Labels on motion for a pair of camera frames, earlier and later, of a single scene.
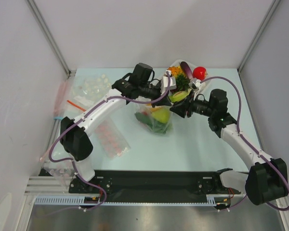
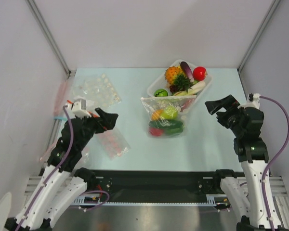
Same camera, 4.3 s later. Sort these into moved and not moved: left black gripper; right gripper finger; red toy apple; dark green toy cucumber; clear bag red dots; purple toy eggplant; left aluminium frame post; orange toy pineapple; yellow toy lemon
Moved: dark green toy cucumber; right gripper finger; left black gripper; yellow toy lemon
Not moved: orange toy pineapple; left aluminium frame post; red toy apple; purple toy eggplant; clear bag red dots
